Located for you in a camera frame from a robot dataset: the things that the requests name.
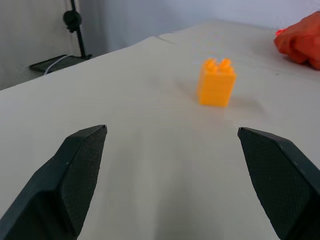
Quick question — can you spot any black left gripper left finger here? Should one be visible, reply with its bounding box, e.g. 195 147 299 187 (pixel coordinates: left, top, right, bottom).
0 124 109 240

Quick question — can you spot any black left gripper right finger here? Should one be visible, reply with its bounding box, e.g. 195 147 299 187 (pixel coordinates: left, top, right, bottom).
237 126 320 240

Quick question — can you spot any person's bare hand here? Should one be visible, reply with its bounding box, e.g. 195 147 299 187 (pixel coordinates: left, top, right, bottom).
273 11 320 70

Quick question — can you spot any orange toy building block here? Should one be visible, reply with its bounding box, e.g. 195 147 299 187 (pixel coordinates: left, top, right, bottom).
196 57 237 108

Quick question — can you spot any black stand pole with knob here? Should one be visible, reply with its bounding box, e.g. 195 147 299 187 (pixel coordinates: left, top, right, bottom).
62 0 93 60

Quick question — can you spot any white cable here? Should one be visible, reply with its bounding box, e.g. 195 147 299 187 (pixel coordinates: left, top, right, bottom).
43 55 69 75

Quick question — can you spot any black stand base plate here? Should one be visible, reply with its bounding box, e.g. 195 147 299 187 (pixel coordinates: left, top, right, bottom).
29 54 89 75

